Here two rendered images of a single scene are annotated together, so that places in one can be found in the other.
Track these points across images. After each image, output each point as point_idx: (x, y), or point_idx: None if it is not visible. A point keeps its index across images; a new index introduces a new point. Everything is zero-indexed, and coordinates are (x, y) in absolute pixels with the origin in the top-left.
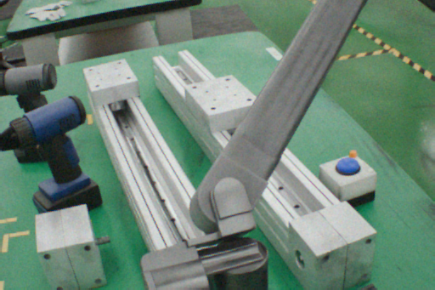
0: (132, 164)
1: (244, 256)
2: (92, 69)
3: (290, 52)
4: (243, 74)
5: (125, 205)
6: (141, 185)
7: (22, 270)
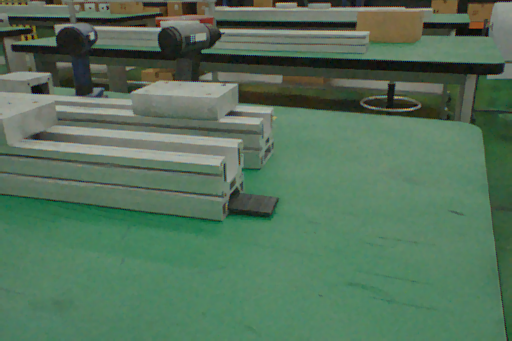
0: (29, 96)
1: None
2: (223, 85)
3: None
4: (134, 275)
5: None
6: (0, 94)
7: None
